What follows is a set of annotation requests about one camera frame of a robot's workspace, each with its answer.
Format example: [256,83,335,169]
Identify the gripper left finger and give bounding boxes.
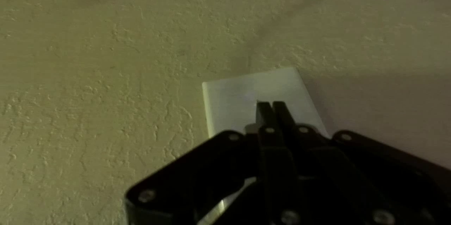
[125,101,282,225]

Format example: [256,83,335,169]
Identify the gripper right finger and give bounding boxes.
[272,101,451,225]

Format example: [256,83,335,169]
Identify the white light switch plate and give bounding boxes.
[202,67,330,225]

